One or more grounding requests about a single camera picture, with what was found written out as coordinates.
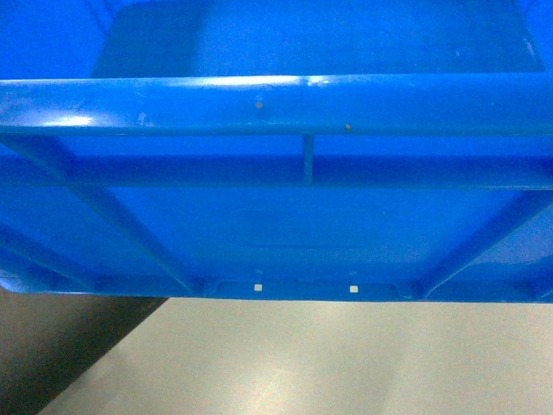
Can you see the blue plastic crate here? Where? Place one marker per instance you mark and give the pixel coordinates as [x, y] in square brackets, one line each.
[366, 151]

